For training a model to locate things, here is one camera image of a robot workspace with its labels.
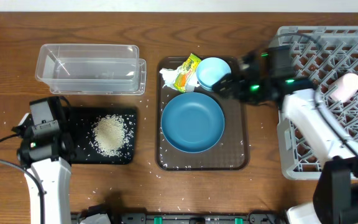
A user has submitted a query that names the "light blue bowl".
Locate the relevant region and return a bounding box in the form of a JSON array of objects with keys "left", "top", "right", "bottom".
[{"left": 196, "top": 57, "right": 231, "bottom": 91}]

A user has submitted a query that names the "yellow green snack wrapper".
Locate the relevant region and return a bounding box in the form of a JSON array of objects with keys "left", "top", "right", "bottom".
[{"left": 173, "top": 54, "right": 201, "bottom": 93}]

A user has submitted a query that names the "pink cup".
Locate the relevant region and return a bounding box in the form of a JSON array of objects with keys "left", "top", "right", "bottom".
[{"left": 330, "top": 73, "right": 358, "bottom": 103}]

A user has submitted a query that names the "dark blue plate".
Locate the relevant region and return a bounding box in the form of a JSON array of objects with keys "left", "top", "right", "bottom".
[{"left": 160, "top": 92, "right": 225, "bottom": 154}]

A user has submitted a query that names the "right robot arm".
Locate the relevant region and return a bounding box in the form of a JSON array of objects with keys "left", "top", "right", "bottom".
[{"left": 212, "top": 52, "right": 358, "bottom": 223}]

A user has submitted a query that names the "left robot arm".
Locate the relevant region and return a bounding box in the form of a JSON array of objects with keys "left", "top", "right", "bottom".
[{"left": 17, "top": 128, "right": 74, "bottom": 224}]

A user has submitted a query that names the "grey dishwasher rack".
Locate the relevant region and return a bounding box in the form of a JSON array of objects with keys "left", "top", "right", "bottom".
[{"left": 269, "top": 26, "right": 358, "bottom": 180}]

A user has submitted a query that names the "black plastic tray bin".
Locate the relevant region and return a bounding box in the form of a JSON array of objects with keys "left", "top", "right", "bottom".
[{"left": 66, "top": 107, "right": 137, "bottom": 165}]

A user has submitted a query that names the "white rice pile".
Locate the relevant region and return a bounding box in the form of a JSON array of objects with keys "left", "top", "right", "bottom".
[{"left": 90, "top": 114, "right": 134, "bottom": 157}]

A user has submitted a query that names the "clear plastic bin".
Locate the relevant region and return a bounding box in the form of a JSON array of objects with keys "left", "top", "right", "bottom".
[{"left": 35, "top": 44, "right": 147, "bottom": 95}]

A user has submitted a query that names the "brown serving tray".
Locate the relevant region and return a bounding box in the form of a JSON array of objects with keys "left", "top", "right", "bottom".
[{"left": 155, "top": 57, "right": 249, "bottom": 171}]

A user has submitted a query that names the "crumpled white tissue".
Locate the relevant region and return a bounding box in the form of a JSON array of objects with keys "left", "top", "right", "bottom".
[{"left": 160, "top": 66, "right": 200, "bottom": 93}]

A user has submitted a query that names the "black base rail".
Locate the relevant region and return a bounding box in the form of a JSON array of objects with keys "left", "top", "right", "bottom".
[{"left": 71, "top": 213, "right": 287, "bottom": 224}]

